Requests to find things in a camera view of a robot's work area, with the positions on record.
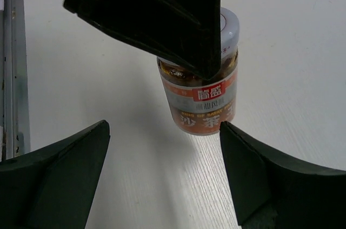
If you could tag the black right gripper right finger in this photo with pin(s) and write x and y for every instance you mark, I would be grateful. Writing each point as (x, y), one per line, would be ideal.
(271, 189)

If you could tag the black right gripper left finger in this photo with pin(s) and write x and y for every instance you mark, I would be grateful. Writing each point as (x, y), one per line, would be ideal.
(54, 186)

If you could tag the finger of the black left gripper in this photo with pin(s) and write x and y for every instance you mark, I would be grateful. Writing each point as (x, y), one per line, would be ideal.
(184, 32)

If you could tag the small jar white lid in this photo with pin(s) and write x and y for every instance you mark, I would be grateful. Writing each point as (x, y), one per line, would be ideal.
(198, 106)

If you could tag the aluminium table frame rail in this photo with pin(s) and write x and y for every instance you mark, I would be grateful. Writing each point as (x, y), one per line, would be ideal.
(15, 125)

